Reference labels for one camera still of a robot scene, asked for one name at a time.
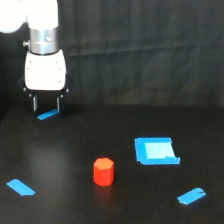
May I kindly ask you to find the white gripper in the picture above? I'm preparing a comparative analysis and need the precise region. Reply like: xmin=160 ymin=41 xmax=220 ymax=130
xmin=18 ymin=50 xmax=74 ymax=118

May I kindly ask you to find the red hexagonal block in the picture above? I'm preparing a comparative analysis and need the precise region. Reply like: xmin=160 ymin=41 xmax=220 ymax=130
xmin=93 ymin=158 xmax=114 ymax=186

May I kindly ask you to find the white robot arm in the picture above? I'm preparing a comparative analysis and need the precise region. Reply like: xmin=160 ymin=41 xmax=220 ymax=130
xmin=0 ymin=0 xmax=72 ymax=116

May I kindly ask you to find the blue tape strip back left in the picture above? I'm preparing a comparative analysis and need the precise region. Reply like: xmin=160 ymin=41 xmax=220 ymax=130
xmin=37 ymin=109 xmax=59 ymax=121

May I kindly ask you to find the blue tape strip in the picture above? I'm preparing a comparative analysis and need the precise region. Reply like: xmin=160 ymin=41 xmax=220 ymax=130
xmin=177 ymin=187 xmax=206 ymax=205
xmin=37 ymin=109 xmax=59 ymax=121
xmin=7 ymin=179 xmax=35 ymax=196

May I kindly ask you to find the blue tape strip front left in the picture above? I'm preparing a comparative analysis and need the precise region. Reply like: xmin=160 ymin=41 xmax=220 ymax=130
xmin=7 ymin=179 xmax=35 ymax=196

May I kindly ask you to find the blue tape square marker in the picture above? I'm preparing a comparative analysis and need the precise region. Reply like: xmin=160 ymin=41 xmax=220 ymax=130
xmin=134 ymin=137 xmax=180 ymax=165

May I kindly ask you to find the blue tape strip front right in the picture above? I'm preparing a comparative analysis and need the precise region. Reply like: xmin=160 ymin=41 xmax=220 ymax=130
xmin=177 ymin=187 xmax=206 ymax=205

